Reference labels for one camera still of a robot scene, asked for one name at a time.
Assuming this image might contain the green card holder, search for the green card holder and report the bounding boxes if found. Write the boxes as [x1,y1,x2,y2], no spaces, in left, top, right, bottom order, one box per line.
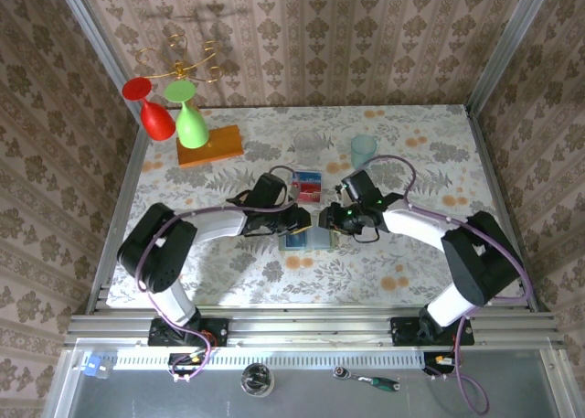
[277,225,340,253]

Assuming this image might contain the red playing card deck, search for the red playing card deck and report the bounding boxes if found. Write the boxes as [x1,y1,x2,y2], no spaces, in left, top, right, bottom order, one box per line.
[294,182,323,203]

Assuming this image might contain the blue and white credit card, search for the blue and white credit card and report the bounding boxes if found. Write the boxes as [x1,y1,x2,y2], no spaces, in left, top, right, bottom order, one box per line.
[292,170,324,186]

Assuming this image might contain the teal plastic cup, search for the teal plastic cup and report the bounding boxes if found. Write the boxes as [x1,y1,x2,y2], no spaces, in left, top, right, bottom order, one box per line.
[350,134,378,171]

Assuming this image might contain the clear glass tumbler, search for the clear glass tumbler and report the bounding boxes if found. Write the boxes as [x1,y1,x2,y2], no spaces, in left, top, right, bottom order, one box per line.
[292,130,324,166]

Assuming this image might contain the floral table cover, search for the floral table cover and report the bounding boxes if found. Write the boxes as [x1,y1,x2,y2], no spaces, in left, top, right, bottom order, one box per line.
[105,104,527,307]

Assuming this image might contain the orange wooden base block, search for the orange wooden base block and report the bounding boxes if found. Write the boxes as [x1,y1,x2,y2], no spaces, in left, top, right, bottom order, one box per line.
[175,123,245,169]

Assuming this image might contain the green wine glass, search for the green wine glass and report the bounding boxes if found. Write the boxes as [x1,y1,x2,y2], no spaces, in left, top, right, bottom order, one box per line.
[164,80,210,150]

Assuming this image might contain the red wine glass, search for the red wine glass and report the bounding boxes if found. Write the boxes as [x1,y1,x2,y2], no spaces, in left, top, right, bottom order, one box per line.
[122,76,177,142]

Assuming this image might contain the black power connector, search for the black power connector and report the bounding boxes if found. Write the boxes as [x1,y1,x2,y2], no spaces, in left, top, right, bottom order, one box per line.
[422,351,458,377]
[167,351,207,377]

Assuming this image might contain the silver metal cup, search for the silver metal cup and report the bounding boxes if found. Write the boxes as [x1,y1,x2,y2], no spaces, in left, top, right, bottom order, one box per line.
[241,362,275,397]

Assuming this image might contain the blue plastic connector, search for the blue plastic connector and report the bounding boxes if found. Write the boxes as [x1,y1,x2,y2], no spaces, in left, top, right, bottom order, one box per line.
[83,355,114,380]

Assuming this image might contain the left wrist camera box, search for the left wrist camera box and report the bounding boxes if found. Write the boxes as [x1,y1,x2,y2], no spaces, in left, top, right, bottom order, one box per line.
[249,172,289,209]

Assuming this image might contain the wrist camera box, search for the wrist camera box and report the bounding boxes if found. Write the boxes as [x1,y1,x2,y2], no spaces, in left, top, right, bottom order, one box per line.
[341,170,386,207]
[249,172,289,209]

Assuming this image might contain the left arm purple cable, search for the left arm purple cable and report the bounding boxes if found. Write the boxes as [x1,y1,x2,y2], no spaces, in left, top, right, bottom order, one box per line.
[136,164,301,383]

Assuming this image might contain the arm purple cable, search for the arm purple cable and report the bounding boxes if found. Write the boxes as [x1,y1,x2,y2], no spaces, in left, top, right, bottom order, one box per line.
[358,155,534,414]
[136,164,301,383]

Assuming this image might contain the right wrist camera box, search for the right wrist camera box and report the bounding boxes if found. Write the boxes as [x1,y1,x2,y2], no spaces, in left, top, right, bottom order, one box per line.
[341,170,386,207]

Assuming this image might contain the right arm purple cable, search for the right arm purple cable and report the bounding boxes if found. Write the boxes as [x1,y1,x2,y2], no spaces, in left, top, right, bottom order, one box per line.
[358,155,534,414]

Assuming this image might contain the aluminium mounting rail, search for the aluminium mounting rail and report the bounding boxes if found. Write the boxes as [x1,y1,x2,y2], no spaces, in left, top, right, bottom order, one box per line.
[63,310,567,349]

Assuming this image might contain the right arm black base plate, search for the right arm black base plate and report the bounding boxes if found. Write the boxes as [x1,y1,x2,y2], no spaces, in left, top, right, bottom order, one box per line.
[389,316,475,348]

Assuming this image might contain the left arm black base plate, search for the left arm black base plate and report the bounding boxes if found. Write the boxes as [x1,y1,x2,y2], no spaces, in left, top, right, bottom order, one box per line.
[147,317,229,348]

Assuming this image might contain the white slotted cable duct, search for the white slotted cable duct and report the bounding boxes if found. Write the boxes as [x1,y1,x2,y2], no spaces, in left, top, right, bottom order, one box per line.
[112,348,427,371]

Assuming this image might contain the aluminium table side rail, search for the aluminium table side rail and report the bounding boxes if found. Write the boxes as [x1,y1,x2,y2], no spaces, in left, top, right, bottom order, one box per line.
[464,102,541,313]
[85,123,150,316]

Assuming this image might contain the ratchet wrench green handle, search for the ratchet wrench green handle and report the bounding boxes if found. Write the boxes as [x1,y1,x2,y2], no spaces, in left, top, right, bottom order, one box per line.
[332,365,401,393]

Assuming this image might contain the gold wire glass rack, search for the gold wire glass rack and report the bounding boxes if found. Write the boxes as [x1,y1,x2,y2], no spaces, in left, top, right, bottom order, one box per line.
[135,33,225,86]

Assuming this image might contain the aluminium frame post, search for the aluminium frame post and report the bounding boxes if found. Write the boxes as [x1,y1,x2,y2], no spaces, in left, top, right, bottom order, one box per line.
[464,0,558,113]
[50,0,144,125]

